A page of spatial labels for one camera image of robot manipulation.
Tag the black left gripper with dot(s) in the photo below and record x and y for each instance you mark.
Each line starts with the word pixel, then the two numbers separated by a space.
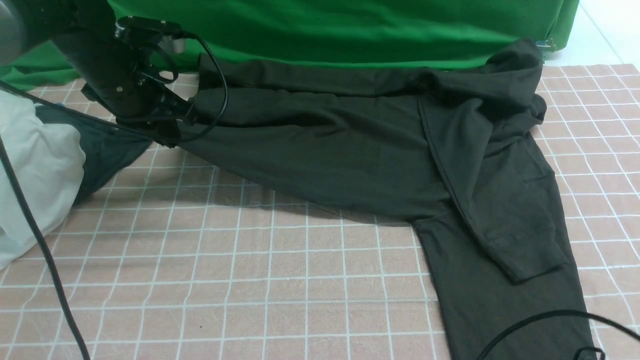
pixel 119 76

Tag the white garment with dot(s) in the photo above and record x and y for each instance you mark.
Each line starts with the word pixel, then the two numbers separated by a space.
pixel 48 162

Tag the dark gray long-sleeve top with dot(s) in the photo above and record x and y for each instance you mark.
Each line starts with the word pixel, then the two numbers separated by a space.
pixel 449 152

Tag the dark teal garment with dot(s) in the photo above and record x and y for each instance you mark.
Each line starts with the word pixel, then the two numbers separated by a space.
pixel 108 147

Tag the pink checkered tablecloth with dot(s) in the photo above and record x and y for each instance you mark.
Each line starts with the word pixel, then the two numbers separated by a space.
pixel 177 260

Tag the green backdrop cloth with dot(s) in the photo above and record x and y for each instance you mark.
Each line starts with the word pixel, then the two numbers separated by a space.
pixel 450 35

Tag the metal binder clip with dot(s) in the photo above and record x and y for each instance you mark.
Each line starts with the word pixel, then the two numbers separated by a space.
pixel 546 45

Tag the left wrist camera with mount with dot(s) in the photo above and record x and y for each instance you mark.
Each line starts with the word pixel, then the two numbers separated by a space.
pixel 137 31

